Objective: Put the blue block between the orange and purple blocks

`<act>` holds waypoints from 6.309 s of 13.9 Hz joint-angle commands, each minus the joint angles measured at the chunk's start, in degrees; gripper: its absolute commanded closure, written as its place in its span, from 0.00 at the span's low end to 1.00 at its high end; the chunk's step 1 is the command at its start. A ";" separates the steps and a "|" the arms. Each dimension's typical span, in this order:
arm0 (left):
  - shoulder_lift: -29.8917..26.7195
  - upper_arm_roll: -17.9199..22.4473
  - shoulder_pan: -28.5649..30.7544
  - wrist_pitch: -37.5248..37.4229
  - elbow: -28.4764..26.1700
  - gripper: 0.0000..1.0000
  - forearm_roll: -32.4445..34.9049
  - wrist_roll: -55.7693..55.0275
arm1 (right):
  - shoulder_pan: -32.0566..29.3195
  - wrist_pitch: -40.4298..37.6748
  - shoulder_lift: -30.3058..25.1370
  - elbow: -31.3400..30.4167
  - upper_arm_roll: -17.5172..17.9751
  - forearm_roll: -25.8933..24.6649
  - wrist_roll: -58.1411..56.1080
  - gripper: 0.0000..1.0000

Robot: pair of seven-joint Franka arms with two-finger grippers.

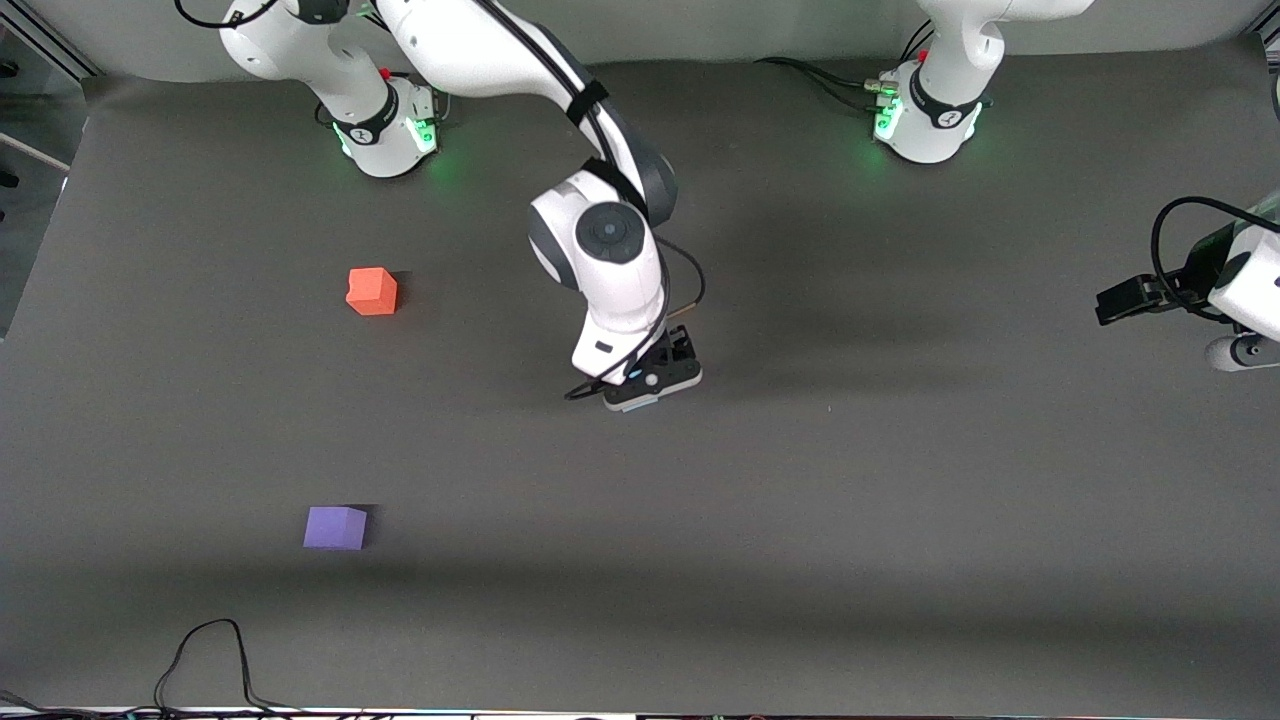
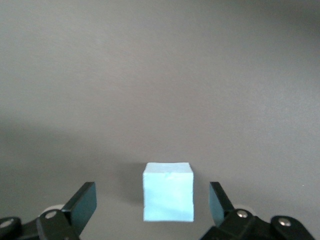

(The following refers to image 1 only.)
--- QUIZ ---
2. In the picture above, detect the orange foam block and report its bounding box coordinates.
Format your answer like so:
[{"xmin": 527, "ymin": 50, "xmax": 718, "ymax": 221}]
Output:
[{"xmin": 345, "ymin": 267, "xmax": 399, "ymax": 317}]

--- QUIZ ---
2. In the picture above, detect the purple foam block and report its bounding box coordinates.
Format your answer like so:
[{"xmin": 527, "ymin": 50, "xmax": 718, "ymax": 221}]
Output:
[{"xmin": 303, "ymin": 505, "xmax": 369, "ymax": 552}]

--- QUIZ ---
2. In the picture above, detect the dark grey table mat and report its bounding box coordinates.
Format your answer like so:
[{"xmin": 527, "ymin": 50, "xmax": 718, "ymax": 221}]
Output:
[{"xmin": 0, "ymin": 40, "xmax": 1280, "ymax": 717}]

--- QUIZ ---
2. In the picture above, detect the beige rod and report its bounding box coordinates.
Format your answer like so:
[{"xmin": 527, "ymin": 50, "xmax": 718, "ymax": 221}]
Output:
[{"xmin": 0, "ymin": 132, "xmax": 74, "ymax": 174}]

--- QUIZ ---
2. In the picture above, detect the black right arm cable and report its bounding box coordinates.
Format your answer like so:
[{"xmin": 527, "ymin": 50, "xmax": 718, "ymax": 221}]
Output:
[{"xmin": 175, "ymin": 0, "xmax": 707, "ymax": 402}]

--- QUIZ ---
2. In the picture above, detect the black velcro strap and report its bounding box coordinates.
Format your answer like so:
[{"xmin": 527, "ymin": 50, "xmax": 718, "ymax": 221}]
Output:
[{"xmin": 565, "ymin": 80, "xmax": 612, "ymax": 126}]

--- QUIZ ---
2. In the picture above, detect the looped black table cable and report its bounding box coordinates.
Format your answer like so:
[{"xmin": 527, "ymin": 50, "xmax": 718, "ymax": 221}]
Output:
[{"xmin": 153, "ymin": 618, "xmax": 301, "ymax": 717}]

